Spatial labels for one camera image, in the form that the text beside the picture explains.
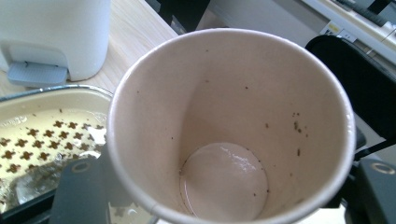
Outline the beige strainer container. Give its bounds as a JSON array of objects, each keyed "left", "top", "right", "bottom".
[{"left": 0, "top": 84, "right": 115, "bottom": 216}]

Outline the brown paper cup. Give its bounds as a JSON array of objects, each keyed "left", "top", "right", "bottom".
[{"left": 106, "top": 27, "right": 357, "bottom": 224}]

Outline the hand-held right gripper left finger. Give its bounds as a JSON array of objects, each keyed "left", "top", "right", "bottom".
[{"left": 48, "top": 154, "right": 134, "bottom": 224}]

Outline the white pedal trash can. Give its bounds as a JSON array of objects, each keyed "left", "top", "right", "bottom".
[{"left": 0, "top": 0, "right": 112, "bottom": 89}]

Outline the white wall socket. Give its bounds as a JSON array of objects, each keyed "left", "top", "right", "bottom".
[{"left": 319, "top": 21, "right": 359, "bottom": 44}]

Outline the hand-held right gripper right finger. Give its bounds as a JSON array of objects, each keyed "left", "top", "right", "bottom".
[{"left": 344, "top": 158, "right": 396, "bottom": 224}]

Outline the black folding chair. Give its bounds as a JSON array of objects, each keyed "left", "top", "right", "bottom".
[{"left": 304, "top": 34, "right": 396, "bottom": 162}]

